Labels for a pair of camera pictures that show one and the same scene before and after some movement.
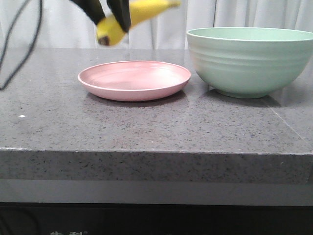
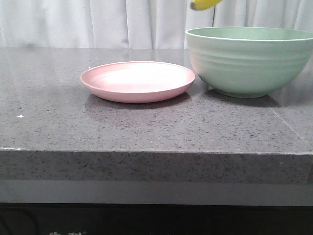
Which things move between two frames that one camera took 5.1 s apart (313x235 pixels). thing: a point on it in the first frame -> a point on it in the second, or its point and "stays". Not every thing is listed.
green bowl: [249, 62] stays
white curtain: [62, 24] stays
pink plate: [134, 80] stays
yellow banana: [107, 32] -> [200, 5]
